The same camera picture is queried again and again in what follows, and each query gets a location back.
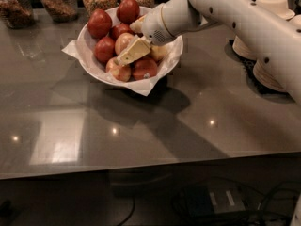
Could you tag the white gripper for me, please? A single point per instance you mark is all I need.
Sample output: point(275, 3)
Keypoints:
point(154, 24)

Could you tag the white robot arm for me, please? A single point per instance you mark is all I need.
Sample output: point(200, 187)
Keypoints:
point(275, 42)

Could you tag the large yellow-red centre apple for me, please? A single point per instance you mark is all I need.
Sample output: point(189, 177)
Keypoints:
point(122, 42)

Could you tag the red apple centre back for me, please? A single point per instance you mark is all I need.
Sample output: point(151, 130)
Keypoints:
point(119, 29)

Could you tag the red apple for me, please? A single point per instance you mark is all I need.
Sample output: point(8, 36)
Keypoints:
point(128, 11)
point(144, 68)
point(119, 29)
point(104, 49)
point(99, 23)

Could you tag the yellow apple right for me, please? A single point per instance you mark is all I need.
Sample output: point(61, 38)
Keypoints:
point(157, 53)

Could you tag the red apple top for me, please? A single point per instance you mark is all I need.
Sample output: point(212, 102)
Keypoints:
point(128, 11)

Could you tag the red apple front right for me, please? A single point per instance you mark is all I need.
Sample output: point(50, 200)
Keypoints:
point(144, 68)

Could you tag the yellow-red apple front left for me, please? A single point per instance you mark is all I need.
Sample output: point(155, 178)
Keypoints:
point(119, 72)

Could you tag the red apple upper left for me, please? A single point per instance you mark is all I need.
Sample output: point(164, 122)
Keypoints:
point(99, 23)

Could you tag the white bowl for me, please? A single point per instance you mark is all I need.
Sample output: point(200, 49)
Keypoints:
point(171, 58)

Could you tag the white paper liner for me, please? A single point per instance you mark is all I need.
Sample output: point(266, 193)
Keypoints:
point(142, 87)

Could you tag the glass jar with label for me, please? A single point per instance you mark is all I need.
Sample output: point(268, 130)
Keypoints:
point(61, 11)

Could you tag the glass jar far left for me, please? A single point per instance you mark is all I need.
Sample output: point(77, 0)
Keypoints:
point(16, 14)

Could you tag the front stack paper bowls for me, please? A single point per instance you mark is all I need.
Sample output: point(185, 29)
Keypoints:
point(265, 78)

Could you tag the black tray mat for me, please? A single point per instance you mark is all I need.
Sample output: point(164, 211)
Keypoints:
point(260, 88)

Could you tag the tall stack paper bowls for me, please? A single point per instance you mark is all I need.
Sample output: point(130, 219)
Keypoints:
point(278, 7)

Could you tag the black power adapter box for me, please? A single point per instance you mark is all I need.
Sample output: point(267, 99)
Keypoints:
point(215, 200)

